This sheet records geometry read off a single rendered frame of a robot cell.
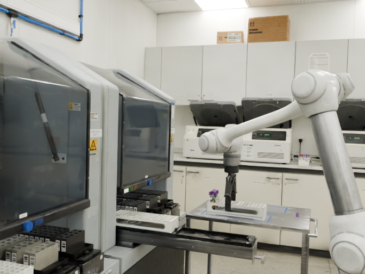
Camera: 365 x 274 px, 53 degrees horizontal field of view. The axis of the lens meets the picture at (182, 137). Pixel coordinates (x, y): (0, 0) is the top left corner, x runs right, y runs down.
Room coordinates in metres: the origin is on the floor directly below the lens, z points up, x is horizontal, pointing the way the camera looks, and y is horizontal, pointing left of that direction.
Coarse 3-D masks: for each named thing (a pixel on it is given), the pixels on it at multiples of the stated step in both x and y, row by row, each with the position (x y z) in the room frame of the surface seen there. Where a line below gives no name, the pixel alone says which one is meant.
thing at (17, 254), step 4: (36, 240) 1.21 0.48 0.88; (40, 240) 1.21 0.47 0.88; (28, 244) 1.17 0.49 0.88; (32, 244) 1.17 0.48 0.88; (36, 244) 1.19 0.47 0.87; (16, 248) 1.13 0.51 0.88; (20, 248) 1.13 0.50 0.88; (24, 248) 1.14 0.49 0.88; (28, 248) 1.15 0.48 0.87; (12, 252) 1.11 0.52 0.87; (16, 252) 1.11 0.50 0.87; (20, 252) 1.12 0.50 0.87; (12, 256) 1.11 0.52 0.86; (16, 256) 1.11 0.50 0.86; (20, 256) 1.12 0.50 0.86; (12, 260) 1.11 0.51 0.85; (16, 260) 1.11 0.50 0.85; (20, 260) 1.12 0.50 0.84
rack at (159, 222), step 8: (120, 216) 1.62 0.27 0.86; (128, 216) 1.61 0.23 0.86; (136, 216) 1.61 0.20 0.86; (144, 216) 1.61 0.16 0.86; (152, 216) 1.63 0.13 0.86; (160, 216) 1.62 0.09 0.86; (168, 216) 1.63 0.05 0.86; (176, 216) 1.63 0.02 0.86; (120, 224) 1.62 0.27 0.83; (128, 224) 1.62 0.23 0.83; (136, 224) 1.62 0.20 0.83; (144, 224) 1.69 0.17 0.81; (152, 224) 1.68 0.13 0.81; (160, 224) 1.66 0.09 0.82; (168, 224) 1.55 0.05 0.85; (176, 224) 1.60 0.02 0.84
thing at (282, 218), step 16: (272, 208) 2.05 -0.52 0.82; (288, 208) 2.06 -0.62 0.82; (304, 208) 2.07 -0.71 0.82; (240, 224) 1.75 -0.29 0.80; (256, 224) 1.73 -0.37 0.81; (272, 224) 1.72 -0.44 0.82; (288, 224) 1.72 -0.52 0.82; (304, 224) 1.73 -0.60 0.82; (304, 240) 1.65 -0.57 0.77; (208, 256) 2.25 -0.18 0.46; (304, 256) 1.65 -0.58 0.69; (208, 272) 2.25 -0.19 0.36; (304, 272) 1.65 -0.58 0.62
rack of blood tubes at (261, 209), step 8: (224, 200) 1.94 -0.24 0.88; (208, 208) 1.87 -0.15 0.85; (216, 208) 1.90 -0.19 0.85; (224, 208) 1.90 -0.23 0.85; (232, 208) 1.92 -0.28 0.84; (240, 208) 1.92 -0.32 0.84; (248, 208) 1.80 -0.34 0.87; (256, 208) 1.79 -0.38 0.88; (264, 208) 1.78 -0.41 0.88; (232, 216) 1.83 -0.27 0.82; (240, 216) 1.81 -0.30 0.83; (248, 216) 1.80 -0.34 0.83; (256, 216) 1.79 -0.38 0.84; (264, 216) 1.78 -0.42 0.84
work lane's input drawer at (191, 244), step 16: (128, 240) 1.59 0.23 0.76; (144, 240) 1.56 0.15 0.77; (160, 240) 1.54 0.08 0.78; (176, 240) 1.52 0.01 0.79; (192, 240) 1.49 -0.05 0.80; (208, 240) 1.48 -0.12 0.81; (224, 240) 1.46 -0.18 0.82; (240, 240) 1.51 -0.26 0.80; (256, 240) 1.52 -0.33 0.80; (240, 256) 1.43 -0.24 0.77; (256, 256) 1.47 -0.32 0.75
